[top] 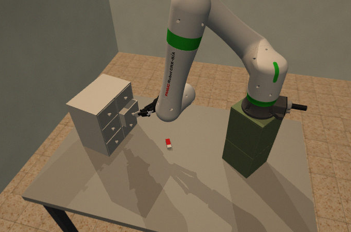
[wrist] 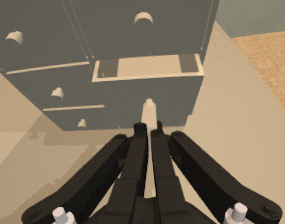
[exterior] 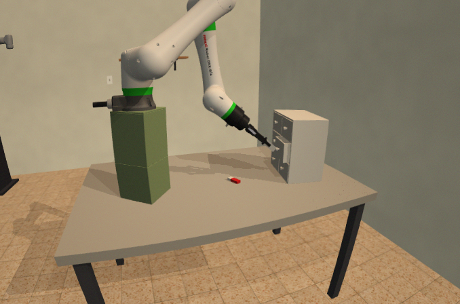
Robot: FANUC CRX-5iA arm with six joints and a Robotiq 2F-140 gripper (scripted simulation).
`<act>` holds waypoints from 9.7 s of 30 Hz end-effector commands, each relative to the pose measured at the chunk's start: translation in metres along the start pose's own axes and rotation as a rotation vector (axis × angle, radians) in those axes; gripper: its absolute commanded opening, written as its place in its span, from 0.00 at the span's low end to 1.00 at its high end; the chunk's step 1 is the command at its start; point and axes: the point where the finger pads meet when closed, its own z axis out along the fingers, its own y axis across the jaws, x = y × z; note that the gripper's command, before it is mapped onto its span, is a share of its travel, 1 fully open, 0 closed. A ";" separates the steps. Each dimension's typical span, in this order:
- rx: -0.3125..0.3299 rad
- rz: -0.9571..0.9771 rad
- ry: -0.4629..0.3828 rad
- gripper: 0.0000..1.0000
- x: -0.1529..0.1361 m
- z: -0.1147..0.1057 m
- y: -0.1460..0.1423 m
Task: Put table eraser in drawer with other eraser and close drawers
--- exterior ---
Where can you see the small beige chest of drawers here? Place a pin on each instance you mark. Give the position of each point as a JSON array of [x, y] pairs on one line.
[[308, 145]]

